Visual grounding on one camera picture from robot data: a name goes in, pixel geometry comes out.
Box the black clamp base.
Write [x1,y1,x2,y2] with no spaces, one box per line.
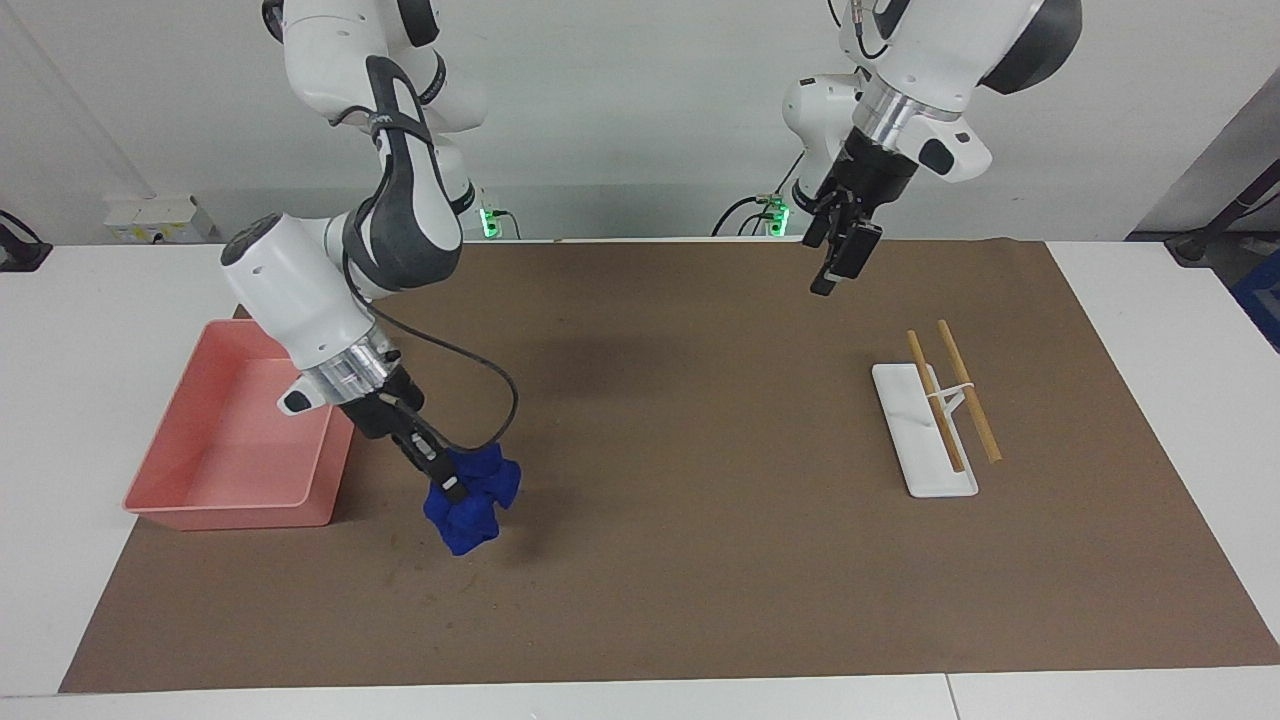
[0,210,53,273]

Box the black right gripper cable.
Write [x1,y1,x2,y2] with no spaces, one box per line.
[343,250,520,453]

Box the black stand leg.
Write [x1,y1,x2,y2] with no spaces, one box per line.
[1165,185,1280,266]

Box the pink plastic bin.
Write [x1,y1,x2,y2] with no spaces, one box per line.
[122,319,356,531]

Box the white wall outlet box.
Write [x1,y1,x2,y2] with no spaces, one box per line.
[103,194,216,244]

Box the brown table mat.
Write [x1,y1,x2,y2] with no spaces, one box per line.
[58,237,1280,694]

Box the wooden rod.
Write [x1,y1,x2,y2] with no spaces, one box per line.
[906,330,967,474]
[936,319,1003,465]

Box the blue towel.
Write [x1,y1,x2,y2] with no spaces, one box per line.
[422,443,523,557]

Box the white rack base tray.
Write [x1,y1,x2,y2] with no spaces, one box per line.
[871,362,979,499]

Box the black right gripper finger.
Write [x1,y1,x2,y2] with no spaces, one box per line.
[400,425,471,505]

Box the black left arm base cable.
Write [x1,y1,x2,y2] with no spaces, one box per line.
[712,195,793,238]

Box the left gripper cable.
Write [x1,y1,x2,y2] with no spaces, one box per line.
[828,0,893,63]

